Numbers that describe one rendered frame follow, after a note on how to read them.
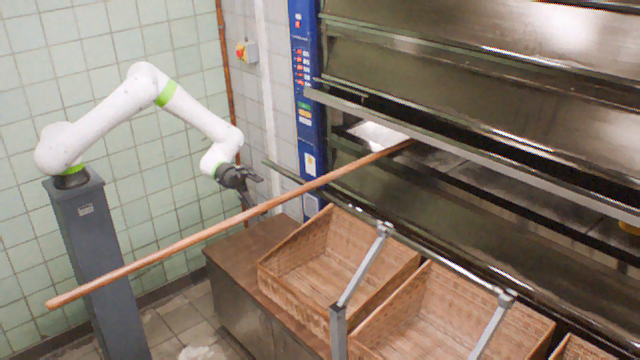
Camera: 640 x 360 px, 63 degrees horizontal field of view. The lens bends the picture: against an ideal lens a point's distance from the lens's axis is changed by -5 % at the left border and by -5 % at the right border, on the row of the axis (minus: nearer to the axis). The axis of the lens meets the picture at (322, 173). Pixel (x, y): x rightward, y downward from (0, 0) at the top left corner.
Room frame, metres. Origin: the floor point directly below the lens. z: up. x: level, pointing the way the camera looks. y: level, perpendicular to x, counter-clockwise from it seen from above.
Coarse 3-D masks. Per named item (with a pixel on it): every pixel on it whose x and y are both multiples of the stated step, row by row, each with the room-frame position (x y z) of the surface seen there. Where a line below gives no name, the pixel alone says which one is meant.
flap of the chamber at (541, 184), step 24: (312, 96) 2.13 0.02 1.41; (360, 96) 2.16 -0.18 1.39; (384, 120) 1.81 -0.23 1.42; (408, 120) 1.84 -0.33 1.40; (432, 120) 1.88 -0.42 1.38; (432, 144) 1.63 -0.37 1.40; (480, 144) 1.62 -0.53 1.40; (504, 168) 1.41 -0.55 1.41; (552, 168) 1.43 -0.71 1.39; (552, 192) 1.28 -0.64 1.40; (600, 192) 1.25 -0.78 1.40; (624, 192) 1.27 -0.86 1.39; (624, 216) 1.12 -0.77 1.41
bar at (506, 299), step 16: (288, 176) 1.90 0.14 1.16; (320, 192) 1.75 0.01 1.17; (352, 208) 1.62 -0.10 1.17; (368, 224) 1.55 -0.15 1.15; (384, 224) 1.51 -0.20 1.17; (384, 240) 1.49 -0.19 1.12; (400, 240) 1.43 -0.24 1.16; (368, 256) 1.46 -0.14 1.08; (432, 256) 1.32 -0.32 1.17; (464, 272) 1.23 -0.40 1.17; (352, 288) 1.40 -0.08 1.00; (496, 288) 1.15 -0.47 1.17; (336, 304) 1.38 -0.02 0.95; (512, 304) 1.11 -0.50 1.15; (336, 320) 1.34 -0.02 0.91; (496, 320) 1.09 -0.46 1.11; (336, 336) 1.34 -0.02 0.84; (336, 352) 1.35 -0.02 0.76; (480, 352) 1.04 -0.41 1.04
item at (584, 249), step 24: (360, 144) 2.13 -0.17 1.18; (408, 168) 1.90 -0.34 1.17; (432, 168) 1.87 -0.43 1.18; (456, 192) 1.71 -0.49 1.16; (480, 192) 1.67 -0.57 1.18; (504, 216) 1.55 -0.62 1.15; (528, 216) 1.49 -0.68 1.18; (552, 240) 1.40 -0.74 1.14; (576, 240) 1.34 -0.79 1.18; (624, 264) 1.22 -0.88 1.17
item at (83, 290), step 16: (400, 144) 2.06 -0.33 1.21; (368, 160) 1.93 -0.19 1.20; (336, 176) 1.82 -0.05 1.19; (288, 192) 1.70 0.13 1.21; (304, 192) 1.73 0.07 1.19; (256, 208) 1.60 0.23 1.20; (224, 224) 1.52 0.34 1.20; (192, 240) 1.44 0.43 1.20; (160, 256) 1.36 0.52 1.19; (112, 272) 1.28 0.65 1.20; (128, 272) 1.29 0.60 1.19; (80, 288) 1.21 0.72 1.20; (96, 288) 1.23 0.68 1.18; (48, 304) 1.15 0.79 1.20
